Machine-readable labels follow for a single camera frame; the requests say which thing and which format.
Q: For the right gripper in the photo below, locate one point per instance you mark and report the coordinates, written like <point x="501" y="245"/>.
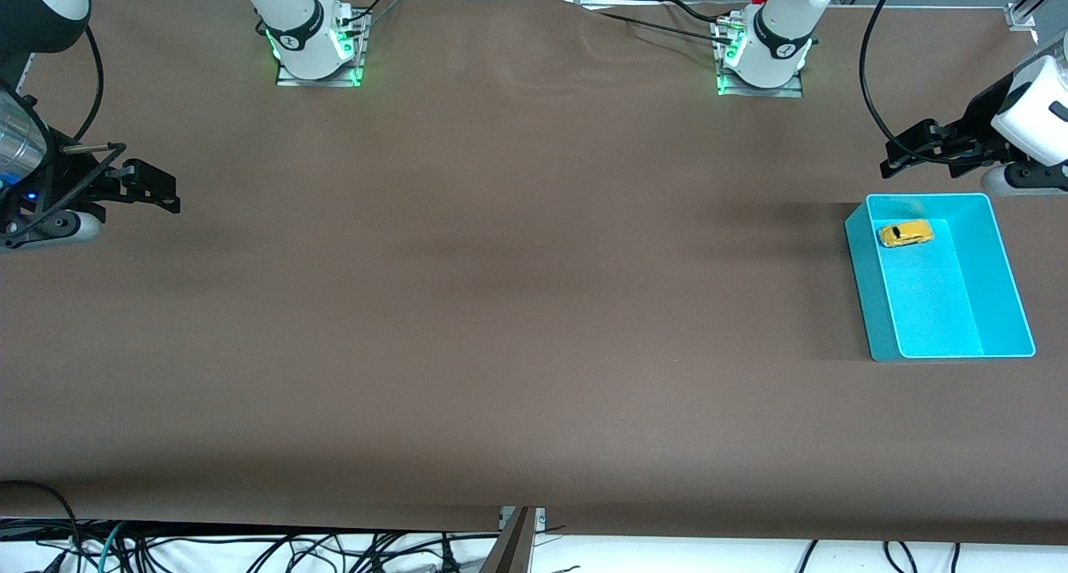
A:
<point x="60" y="177"/>

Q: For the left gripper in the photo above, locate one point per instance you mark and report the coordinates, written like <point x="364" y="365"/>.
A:
<point x="977" y="119"/>

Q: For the yellow beetle toy car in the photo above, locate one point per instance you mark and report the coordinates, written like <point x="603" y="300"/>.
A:
<point x="908" y="234"/>

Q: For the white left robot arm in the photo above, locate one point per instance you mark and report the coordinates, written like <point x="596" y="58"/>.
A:
<point x="776" y="39"/>

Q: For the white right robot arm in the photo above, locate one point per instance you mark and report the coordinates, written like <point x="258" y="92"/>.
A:
<point x="292" y="22"/>

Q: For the turquoise plastic bin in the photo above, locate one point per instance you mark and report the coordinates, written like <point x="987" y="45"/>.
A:
<point x="943" y="306"/>

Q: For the brown table cover sheet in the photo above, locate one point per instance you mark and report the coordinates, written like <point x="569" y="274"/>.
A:
<point x="534" y="306"/>

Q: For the aluminium corner bracket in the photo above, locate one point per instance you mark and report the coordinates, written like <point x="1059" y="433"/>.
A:
<point x="1022" y="14"/>

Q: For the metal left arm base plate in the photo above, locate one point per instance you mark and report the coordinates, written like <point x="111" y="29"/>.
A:
<point x="755" y="92"/>

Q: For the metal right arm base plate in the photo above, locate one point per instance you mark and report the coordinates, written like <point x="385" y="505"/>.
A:
<point x="317" y="82"/>

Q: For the aluminium frame profile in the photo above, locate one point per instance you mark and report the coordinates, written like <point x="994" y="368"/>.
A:
<point x="513" y="548"/>

